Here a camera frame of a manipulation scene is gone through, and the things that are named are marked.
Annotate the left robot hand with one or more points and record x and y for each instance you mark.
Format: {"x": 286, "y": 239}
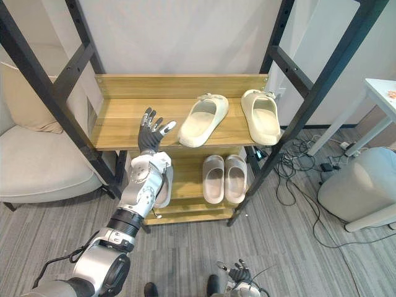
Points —
{"x": 148, "y": 139}

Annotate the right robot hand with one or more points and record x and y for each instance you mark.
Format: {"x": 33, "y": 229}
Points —
{"x": 239, "y": 272}

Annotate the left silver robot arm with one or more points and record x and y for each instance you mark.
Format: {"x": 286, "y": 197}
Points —
{"x": 123, "y": 222}

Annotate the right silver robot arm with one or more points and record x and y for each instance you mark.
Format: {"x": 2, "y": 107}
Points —
{"x": 244, "y": 289}

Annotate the wooden rack shelf with backboard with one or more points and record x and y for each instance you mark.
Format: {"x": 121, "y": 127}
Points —
{"x": 123, "y": 123}

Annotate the wooden low rack shelf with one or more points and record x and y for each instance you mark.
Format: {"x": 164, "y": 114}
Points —
{"x": 188, "y": 185}

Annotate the robot right dark foot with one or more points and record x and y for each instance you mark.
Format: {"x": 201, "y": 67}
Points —
{"x": 213, "y": 284}

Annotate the robot dark foot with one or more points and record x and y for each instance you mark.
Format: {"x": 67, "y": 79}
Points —
{"x": 213, "y": 284}
{"x": 151, "y": 289}

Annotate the cream slide slipper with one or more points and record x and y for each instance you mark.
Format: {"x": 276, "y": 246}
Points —
{"x": 261, "y": 116}
{"x": 202, "y": 120}

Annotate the robot left dark foot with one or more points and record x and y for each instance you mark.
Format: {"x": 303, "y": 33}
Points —
{"x": 151, "y": 289}

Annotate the beige armchair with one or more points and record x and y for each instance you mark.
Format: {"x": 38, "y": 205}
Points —
{"x": 34, "y": 154}

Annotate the black power adapter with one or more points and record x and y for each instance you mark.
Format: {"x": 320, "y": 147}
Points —
{"x": 325, "y": 167}

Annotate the grey cushioned stool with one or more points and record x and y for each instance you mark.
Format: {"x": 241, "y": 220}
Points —
{"x": 360, "y": 185}

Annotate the white power strip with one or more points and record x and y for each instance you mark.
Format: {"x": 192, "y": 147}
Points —
{"x": 344, "y": 144}

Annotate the white table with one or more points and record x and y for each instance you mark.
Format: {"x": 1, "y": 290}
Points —
{"x": 368, "y": 105}

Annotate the orange items on table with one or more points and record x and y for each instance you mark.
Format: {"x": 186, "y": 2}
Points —
{"x": 393, "y": 94}

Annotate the black metal shoe rack frame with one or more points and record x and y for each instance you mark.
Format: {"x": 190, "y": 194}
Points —
{"x": 40, "y": 80}

